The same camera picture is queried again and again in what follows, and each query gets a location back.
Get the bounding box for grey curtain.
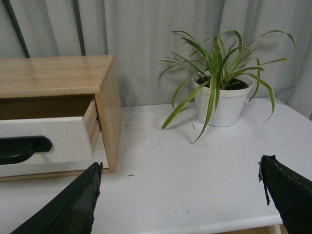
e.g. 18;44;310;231
0;0;312;118

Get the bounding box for green spider plant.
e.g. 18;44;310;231
157;29;297;144

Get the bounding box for wooden drawer cabinet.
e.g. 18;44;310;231
0;55;122;181

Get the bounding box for white plant pot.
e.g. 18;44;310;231
195;75;254;127

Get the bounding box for white drawer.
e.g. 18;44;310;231
0;135;110;177
0;96;100;164

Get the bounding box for black drawer handle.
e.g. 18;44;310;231
0;136;53;165

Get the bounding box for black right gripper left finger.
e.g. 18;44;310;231
12;162;103;234

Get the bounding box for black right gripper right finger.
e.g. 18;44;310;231
258;155;312;234

